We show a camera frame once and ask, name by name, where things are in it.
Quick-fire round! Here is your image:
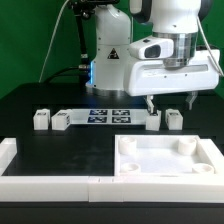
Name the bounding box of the white cable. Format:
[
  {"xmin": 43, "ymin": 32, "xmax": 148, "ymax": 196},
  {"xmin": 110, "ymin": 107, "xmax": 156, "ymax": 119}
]
[{"xmin": 38, "ymin": 0, "xmax": 71, "ymax": 84}]

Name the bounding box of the black cable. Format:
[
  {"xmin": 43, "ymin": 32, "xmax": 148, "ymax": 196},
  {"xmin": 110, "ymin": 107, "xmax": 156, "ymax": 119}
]
[{"xmin": 43, "ymin": 66, "xmax": 91, "ymax": 84}]

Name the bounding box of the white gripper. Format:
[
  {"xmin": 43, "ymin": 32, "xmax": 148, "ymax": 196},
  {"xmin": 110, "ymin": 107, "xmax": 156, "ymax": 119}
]
[{"xmin": 125, "ymin": 50, "xmax": 219, "ymax": 114}]

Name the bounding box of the black camera stand pole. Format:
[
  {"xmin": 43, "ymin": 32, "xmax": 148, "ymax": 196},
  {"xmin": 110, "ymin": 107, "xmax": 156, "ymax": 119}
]
[{"xmin": 68, "ymin": 0, "xmax": 120, "ymax": 84}]

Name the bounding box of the white U-shaped fence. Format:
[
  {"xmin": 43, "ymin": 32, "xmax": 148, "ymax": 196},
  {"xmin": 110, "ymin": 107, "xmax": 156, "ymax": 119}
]
[{"xmin": 0, "ymin": 138, "xmax": 224, "ymax": 203}]

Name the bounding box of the white marker base plate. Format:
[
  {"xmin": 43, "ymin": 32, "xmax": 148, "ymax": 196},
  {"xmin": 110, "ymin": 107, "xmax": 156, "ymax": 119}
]
[{"xmin": 71, "ymin": 109, "xmax": 147, "ymax": 125}]

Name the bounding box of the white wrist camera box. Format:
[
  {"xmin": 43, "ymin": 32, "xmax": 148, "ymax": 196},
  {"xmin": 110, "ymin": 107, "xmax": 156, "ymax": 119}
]
[{"xmin": 129, "ymin": 36, "xmax": 174, "ymax": 60}]

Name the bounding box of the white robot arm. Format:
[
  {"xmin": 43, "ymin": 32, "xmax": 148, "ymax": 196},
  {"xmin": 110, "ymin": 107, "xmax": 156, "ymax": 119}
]
[{"xmin": 86, "ymin": 0, "xmax": 223, "ymax": 113}]

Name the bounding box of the white square tabletop part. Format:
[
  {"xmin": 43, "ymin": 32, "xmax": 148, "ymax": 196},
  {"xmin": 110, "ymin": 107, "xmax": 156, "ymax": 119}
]
[{"xmin": 114, "ymin": 135, "xmax": 216, "ymax": 176}]

